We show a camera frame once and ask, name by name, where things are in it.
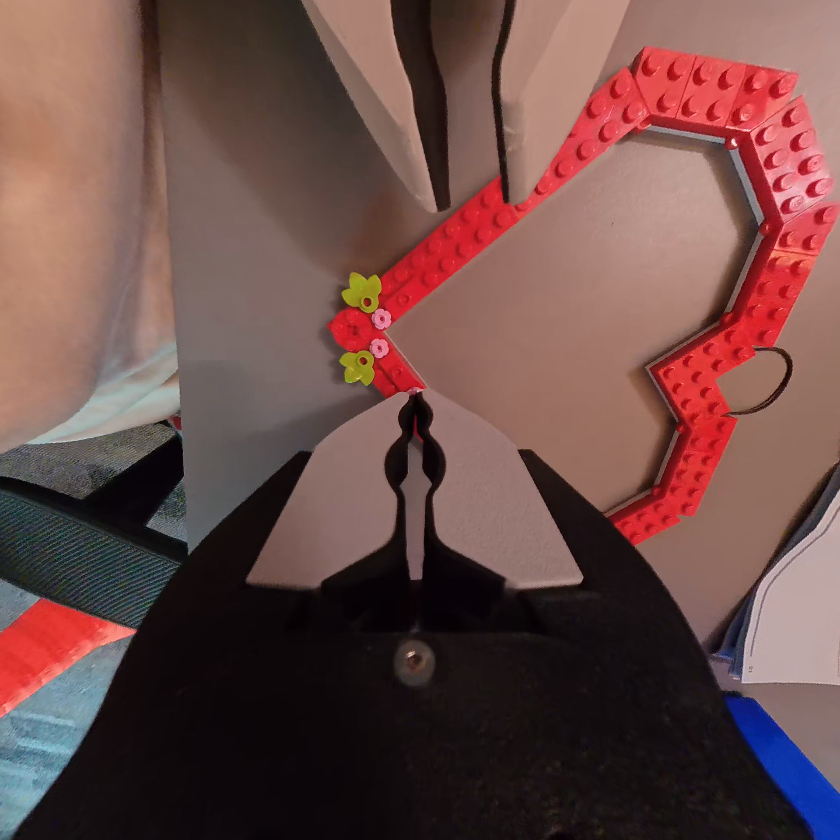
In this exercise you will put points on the lime green leaf piece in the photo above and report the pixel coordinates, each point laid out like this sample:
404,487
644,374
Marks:
359,291
356,367

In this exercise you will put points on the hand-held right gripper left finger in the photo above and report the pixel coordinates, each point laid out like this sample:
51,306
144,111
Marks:
328,505

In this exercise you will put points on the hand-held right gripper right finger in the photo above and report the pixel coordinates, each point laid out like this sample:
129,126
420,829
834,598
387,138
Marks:
505,512

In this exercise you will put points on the red brick heart frame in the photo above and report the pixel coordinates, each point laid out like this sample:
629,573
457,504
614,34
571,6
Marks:
787,164

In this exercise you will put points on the open instruction booklet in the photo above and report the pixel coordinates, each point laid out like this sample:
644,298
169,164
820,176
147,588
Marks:
800,623

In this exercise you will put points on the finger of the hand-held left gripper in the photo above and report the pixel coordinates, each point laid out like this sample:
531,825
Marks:
367,59
558,65

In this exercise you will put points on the blue plastic bin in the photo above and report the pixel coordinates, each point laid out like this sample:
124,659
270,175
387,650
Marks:
807,774

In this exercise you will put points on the red floor tape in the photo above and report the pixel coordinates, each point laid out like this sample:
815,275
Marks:
46,649

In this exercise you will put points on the person's beige clothed leg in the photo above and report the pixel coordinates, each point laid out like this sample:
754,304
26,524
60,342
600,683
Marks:
79,229

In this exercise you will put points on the black mesh office chair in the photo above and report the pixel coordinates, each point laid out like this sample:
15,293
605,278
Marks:
65,544

